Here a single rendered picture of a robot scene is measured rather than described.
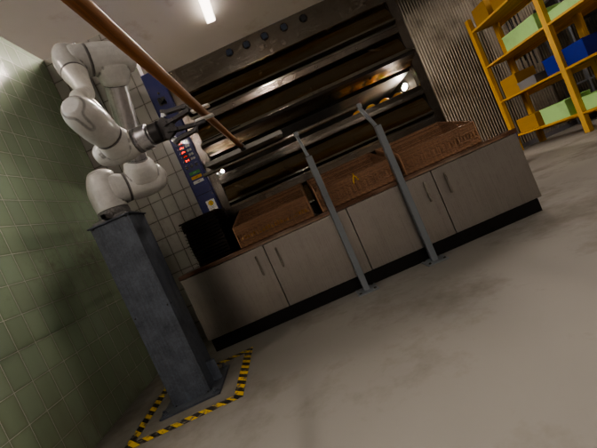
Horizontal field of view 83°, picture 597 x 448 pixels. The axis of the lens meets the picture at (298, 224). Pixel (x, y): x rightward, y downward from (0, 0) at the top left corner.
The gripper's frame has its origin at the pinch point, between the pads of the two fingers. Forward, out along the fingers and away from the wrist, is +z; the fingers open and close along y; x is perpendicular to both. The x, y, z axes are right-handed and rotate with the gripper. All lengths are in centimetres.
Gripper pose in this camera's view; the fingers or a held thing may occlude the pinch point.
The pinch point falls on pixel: (202, 113)
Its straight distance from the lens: 133.9
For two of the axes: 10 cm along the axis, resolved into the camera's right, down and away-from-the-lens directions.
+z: 9.2, -3.9, -0.2
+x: 0.2, 1.0, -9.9
